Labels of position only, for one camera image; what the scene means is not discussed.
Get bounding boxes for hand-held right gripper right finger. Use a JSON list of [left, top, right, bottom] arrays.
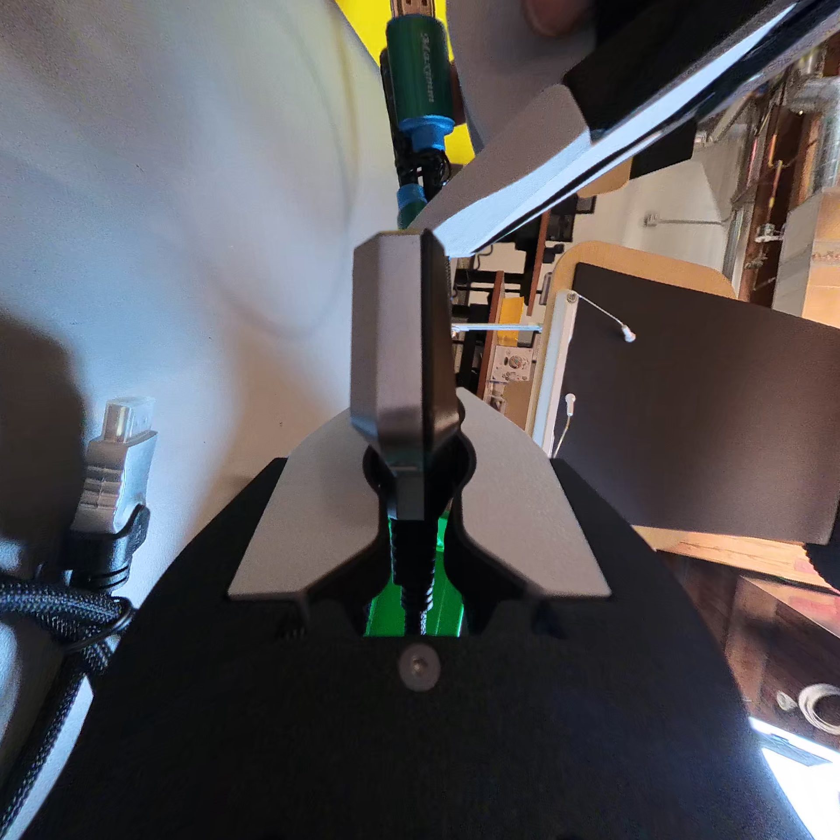
[[455, 387, 613, 598]]

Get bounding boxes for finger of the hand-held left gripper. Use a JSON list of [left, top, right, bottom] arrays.
[[410, 0, 700, 259]]

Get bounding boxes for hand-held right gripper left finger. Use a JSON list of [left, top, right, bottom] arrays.
[[228, 408, 387, 601]]

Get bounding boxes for green plastic bin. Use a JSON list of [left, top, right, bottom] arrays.
[[364, 515, 466, 637]]

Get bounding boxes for braided hdmi cable green plugs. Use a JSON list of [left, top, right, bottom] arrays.
[[379, 0, 458, 232]]

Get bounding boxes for yellow plastic bin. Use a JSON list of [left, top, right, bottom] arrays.
[[335, 0, 476, 165]]

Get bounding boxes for silver hdmi switch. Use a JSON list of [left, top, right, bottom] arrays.
[[350, 230, 464, 522]]

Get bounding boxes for person's left hand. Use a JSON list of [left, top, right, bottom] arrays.
[[523, 0, 595, 38]]

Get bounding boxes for wooden desk with black legs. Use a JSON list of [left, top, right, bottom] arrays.
[[525, 210, 552, 299]]

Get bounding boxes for white board stand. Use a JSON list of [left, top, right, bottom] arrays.
[[453, 289, 637, 460]]

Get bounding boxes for small yellow paper tray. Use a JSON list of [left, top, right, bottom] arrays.
[[495, 298, 527, 347]]

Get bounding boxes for bright window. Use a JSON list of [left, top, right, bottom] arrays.
[[748, 715, 840, 840]]

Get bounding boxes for silver ventilation duct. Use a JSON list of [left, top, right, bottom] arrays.
[[784, 49, 840, 194]]

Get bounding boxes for white coiled cable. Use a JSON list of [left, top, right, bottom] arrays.
[[776, 682, 840, 735]]

